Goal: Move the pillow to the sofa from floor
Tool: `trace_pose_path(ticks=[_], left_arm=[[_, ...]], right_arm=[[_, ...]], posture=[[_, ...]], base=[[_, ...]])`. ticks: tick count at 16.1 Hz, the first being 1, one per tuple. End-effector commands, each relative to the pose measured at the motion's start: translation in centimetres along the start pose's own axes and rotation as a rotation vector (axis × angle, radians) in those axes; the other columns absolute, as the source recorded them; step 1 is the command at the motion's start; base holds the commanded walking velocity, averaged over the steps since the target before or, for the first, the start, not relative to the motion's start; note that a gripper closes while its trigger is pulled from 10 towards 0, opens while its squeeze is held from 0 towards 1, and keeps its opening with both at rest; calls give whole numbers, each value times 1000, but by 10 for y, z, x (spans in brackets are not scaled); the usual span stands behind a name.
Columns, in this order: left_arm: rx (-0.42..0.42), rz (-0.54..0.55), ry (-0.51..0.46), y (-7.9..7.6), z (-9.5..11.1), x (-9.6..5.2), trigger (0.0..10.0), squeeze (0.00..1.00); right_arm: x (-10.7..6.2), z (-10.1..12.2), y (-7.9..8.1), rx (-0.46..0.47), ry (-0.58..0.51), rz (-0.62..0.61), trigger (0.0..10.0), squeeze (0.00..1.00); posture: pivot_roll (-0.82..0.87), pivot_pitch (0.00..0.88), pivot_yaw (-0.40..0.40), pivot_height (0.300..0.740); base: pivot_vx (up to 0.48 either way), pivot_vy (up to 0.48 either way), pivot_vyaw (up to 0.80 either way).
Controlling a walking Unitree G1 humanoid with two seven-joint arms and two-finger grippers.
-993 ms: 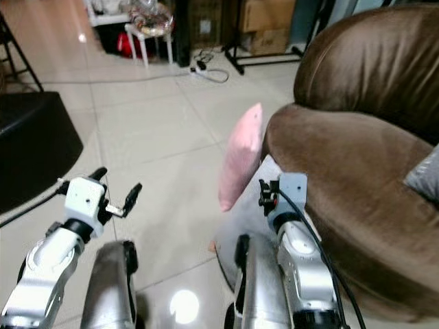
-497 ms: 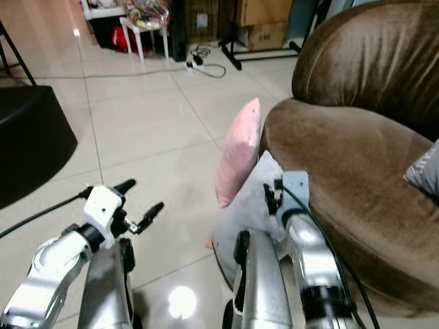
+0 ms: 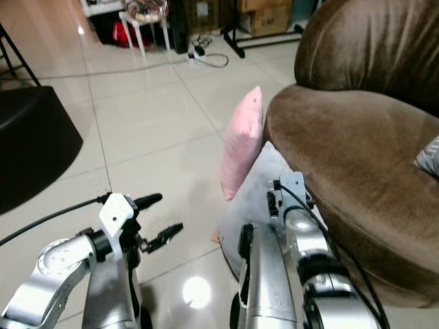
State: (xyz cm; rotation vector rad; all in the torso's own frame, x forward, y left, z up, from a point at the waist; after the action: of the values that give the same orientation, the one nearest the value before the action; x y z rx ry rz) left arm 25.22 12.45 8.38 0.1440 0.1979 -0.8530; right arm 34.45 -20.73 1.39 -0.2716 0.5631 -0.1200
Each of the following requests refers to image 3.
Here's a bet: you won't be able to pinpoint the black leather seat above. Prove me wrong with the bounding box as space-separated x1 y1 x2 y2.
0 85 84 215

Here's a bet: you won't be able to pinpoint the grey patterned cushion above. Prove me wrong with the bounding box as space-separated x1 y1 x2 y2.
414 134 439 180

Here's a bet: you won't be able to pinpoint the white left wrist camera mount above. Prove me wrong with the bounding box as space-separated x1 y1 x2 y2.
98 193 139 242

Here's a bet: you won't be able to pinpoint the red bag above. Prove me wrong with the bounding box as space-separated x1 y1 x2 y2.
112 22 153 50

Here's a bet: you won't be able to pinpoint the brown velvet sofa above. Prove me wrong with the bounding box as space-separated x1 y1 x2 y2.
263 0 439 309

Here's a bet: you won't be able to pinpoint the floral patterned bag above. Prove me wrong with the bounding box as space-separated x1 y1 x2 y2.
124 0 170 23

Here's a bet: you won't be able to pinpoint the grey pillow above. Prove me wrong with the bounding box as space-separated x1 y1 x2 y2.
215 141 316 275

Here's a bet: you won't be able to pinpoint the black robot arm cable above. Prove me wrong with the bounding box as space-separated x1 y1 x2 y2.
0 195 110 247

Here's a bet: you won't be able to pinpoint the black tripod legs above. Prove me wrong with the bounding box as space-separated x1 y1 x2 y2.
0 24 43 88

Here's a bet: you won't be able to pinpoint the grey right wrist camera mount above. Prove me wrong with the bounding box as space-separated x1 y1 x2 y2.
274 171 309 215

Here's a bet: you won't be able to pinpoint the pink pillow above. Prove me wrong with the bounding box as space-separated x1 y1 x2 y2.
220 86 265 202

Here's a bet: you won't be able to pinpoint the black floor stand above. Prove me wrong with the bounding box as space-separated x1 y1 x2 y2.
221 0 307 60

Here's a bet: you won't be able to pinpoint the white power strip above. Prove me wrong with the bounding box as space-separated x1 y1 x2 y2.
188 42 230 69

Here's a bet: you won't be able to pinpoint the cardboard box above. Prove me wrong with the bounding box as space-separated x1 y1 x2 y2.
239 0 293 38

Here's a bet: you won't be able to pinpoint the white stool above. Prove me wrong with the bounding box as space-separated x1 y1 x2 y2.
119 10 172 57

